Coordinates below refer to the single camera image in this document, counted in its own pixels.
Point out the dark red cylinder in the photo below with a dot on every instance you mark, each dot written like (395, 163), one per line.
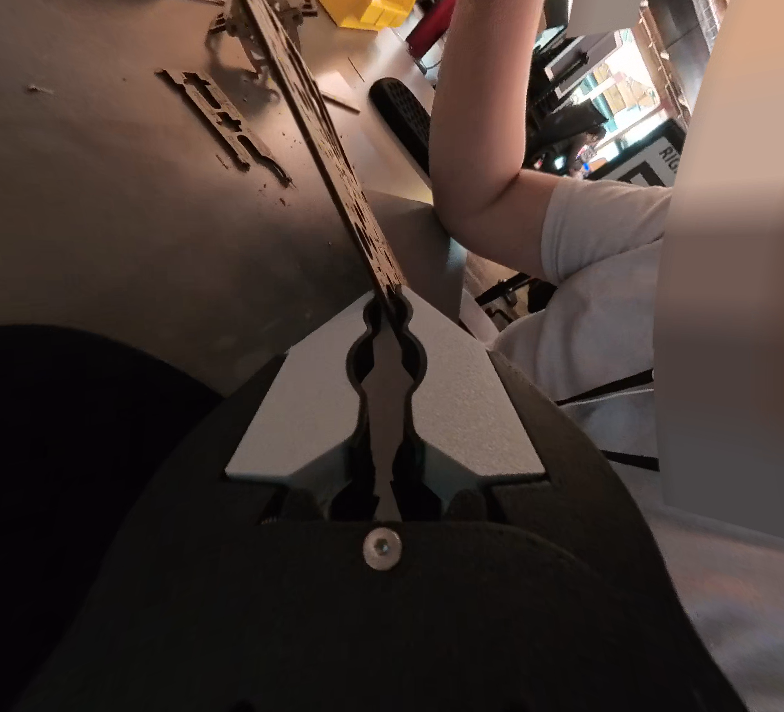
(432, 20)

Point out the laser-cut wooden parts sheet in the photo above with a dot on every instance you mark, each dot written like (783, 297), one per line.
(312, 112)

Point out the black chair base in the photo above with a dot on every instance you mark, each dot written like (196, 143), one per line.
(514, 295)

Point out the black white marker sign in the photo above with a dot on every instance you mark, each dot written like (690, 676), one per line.
(643, 167)

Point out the thin wooden stick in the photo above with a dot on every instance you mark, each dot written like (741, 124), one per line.
(340, 101)

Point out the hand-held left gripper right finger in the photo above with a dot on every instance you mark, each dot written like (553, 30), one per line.
(465, 412)

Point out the black perforated object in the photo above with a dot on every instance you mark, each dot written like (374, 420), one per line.
(401, 118)

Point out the long wooden strip part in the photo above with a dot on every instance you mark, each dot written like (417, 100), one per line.
(242, 145)

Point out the assembled wooden model piece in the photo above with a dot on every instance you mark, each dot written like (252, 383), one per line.
(294, 1)

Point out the person's right forearm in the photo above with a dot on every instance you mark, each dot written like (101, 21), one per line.
(484, 112)

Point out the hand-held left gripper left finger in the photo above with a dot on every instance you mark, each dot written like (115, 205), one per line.
(300, 412)

